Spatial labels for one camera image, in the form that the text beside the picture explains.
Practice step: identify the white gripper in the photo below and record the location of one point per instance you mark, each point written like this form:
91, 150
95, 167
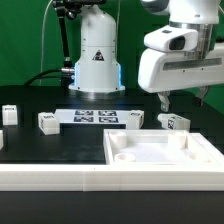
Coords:
169, 63

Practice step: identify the white square tabletop part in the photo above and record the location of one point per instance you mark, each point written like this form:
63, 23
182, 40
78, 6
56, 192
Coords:
158, 147

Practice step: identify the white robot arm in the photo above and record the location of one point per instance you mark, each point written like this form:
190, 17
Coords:
97, 73

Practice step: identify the white marker tag sheet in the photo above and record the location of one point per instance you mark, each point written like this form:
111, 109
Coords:
81, 116

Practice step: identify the white U-shaped boundary fence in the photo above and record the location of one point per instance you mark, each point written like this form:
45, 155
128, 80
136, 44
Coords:
119, 177

